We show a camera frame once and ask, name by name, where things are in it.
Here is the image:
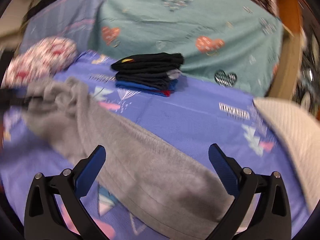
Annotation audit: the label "blue plaid striped cloth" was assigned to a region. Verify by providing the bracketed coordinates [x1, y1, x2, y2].
[19, 0, 104, 54]

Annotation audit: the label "grey folded garment in stack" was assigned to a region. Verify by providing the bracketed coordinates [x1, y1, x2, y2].
[167, 69, 181, 80]

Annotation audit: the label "blue folded garment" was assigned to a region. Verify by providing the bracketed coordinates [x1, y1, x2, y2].
[115, 79, 178, 96]

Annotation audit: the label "white quilted pillow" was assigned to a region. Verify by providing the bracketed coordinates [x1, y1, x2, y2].
[253, 98, 319, 212]

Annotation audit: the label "purple printed bed sheet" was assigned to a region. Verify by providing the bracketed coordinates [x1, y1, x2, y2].
[1, 51, 310, 235]

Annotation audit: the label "grey sweatpants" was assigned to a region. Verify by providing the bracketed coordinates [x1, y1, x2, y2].
[23, 77, 233, 239]

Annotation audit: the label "red folded garment bottom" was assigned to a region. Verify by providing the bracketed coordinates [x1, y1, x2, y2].
[160, 90, 172, 97]

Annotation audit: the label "red white floral pillow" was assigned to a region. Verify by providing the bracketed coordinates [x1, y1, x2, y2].
[1, 36, 77, 88]

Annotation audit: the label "wooden bed headboard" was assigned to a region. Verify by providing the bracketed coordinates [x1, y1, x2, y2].
[268, 0, 303, 100]

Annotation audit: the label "teal heart print blanket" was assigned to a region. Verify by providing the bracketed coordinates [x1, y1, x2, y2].
[88, 0, 283, 96]

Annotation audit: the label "black folded garment yellow logo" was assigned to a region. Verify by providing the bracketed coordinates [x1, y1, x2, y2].
[111, 53, 184, 71]

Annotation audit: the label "dark navy folded garment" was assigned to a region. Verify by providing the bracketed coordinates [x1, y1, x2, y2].
[116, 70, 171, 89]

